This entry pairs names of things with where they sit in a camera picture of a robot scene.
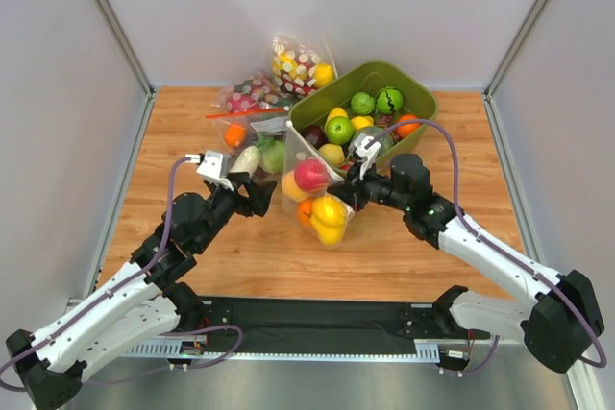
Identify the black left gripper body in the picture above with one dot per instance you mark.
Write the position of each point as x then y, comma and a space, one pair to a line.
245, 190

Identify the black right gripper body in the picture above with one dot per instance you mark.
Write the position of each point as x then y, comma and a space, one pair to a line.
358, 189

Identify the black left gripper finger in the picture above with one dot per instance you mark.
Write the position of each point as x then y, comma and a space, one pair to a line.
243, 180
260, 195

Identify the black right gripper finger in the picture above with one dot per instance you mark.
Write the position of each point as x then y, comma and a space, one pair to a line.
344, 191
357, 204

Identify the clear zip bag with fruit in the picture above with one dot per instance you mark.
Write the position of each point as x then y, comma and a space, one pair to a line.
319, 213

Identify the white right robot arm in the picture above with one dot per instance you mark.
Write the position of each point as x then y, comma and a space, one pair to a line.
555, 316

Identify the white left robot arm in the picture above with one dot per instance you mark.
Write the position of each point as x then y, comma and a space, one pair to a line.
145, 298

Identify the fake yellow quince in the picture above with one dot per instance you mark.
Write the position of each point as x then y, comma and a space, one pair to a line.
333, 154

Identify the fake red peach in bag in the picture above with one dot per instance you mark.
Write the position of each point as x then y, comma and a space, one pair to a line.
311, 175

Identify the fake green cabbage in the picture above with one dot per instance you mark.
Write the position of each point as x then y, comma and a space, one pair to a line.
272, 154

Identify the clear bag with orange zipper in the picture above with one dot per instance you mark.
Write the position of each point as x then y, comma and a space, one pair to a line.
255, 140

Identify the fake orange in bag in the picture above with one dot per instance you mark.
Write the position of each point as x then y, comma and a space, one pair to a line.
234, 136

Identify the fake green apple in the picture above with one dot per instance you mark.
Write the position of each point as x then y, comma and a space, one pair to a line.
339, 130

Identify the fake dark red plum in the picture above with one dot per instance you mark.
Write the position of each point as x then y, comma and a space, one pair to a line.
314, 136

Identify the fake yellow pear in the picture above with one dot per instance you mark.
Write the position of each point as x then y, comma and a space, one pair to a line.
359, 122

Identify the fake orange in bin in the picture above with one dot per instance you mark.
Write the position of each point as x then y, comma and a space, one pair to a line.
407, 125

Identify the fake yellow lemon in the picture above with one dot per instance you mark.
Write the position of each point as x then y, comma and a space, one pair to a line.
336, 112

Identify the fake bumpy green fruit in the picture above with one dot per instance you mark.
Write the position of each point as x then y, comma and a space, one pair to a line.
363, 103

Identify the polka dot bag with strawberry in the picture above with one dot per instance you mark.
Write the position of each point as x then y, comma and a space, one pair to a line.
257, 91

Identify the fake striped watermelon ball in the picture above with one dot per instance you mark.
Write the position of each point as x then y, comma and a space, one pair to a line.
389, 100

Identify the polka dot bag with lemon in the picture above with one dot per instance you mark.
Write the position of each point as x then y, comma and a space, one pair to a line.
299, 69

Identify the green plastic bin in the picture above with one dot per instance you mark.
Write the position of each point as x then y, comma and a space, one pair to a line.
371, 78

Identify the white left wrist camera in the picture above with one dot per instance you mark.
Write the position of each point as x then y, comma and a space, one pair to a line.
213, 168

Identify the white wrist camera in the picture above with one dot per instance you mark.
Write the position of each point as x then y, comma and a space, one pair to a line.
213, 168
366, 149

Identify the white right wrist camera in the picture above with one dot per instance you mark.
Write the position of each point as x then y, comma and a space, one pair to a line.
366, 149

